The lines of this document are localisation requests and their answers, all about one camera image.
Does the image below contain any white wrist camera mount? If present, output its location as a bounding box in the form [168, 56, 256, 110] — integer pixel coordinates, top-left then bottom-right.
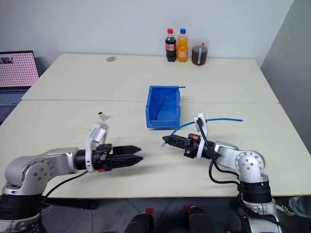
[193, 112, 210, 160]
[85, 123, 109, 173]

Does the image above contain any long blue cable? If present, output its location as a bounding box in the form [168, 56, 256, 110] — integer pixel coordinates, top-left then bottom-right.
[160, 117, 244, 148]

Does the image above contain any clear cup dark liquid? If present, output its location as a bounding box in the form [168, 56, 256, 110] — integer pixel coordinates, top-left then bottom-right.
[191, 36, 210, 67]

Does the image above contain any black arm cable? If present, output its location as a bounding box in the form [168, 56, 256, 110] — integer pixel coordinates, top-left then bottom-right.
[45, 170, 88, 198]
[197, 118, 244, 185]

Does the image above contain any cola bottle red cap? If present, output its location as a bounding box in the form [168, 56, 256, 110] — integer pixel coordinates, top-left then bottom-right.
[165, 28, 177, 63]

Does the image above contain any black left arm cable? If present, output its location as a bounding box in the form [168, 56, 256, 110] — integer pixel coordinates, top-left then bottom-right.
[45, 170, 88, 198]

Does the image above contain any dark rounded shape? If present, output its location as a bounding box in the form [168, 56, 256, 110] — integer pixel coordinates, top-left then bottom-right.
[188, 205, 215, 233]
[123, 212, 156, 233]

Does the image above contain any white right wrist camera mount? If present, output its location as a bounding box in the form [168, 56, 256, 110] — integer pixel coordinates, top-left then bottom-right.
[193, 112, 210, 160]

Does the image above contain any blue plastic bin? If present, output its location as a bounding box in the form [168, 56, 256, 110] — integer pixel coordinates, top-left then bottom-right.
[145, 85, 182, 130]

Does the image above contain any laptop with dotted screen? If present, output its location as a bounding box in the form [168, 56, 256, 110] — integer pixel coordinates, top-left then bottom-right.
[0, 50, 40, 125]

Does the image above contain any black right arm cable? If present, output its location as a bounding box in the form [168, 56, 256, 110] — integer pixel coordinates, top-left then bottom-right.
[197, 118, 244, 185]

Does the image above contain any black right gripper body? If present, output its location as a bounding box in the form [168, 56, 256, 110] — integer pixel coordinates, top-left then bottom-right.
[183, 133, 202, 159]

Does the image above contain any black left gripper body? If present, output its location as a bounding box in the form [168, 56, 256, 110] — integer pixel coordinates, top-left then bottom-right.
[92, 143, 115, 172]

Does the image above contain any orange soda bottle blue cap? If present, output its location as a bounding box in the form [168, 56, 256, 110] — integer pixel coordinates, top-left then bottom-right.
[176, 28, 190, 63]

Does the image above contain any white sneaker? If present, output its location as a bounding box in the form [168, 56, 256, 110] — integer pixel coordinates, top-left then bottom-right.
[276, 196, 311, 217]

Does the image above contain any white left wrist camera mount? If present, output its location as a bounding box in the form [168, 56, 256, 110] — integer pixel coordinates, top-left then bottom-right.
[85, 123, 109, 173]

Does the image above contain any thin blue cable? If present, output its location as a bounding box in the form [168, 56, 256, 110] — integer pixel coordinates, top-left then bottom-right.
[155, 85, 187, 120]

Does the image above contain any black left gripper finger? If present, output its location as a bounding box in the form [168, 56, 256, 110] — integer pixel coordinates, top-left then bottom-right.
[109, 155, 144, 169]
[112, 145, 142, 156]

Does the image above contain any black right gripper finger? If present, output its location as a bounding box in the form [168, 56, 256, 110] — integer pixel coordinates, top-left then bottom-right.
[165, 140, 189, 150]
[162, 135, 190, 145]

